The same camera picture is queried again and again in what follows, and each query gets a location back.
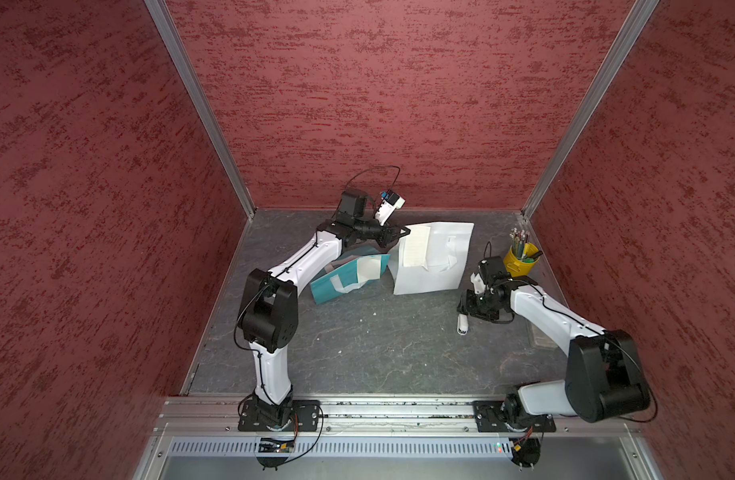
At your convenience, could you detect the small white stapler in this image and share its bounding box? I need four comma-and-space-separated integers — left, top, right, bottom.
457, 313, 469, 336

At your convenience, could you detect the white gift bag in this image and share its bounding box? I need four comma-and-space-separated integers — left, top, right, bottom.
389, 222, 475, 295

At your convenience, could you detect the teal gift bag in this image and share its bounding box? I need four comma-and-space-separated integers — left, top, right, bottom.
310, 246, 389, 305

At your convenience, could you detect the paper receipt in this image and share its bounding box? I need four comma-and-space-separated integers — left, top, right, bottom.
401, 224, 431, 268

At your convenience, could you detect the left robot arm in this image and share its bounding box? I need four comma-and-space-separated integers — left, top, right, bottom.
233, 188, 411, 430

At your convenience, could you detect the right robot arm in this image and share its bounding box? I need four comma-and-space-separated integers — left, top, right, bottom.
457, 256, 655, 432

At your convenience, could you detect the yellow pencil bucket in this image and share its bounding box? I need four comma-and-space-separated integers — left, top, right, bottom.
503, 228, 543, 278

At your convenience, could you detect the grey sharpening stone block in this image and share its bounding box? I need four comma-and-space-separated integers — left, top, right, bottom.
529, 322, 559, 349

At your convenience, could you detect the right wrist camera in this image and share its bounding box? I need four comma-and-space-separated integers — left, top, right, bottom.
469, 273, 487, 295

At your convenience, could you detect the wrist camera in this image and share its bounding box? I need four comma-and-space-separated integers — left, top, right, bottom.
469, 273, 487, 295
373, 189, 405, 226

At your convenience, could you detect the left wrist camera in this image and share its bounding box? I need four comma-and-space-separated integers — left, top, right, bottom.
373, 189, 405, 226

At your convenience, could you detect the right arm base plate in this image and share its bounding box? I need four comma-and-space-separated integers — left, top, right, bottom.
473, 399, 557, 434

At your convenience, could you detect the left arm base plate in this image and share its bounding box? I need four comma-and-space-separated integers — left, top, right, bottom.
238, 397, 323, 433

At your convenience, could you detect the perforated cable tray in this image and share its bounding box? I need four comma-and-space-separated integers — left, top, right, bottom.
168, 437, 513, 460

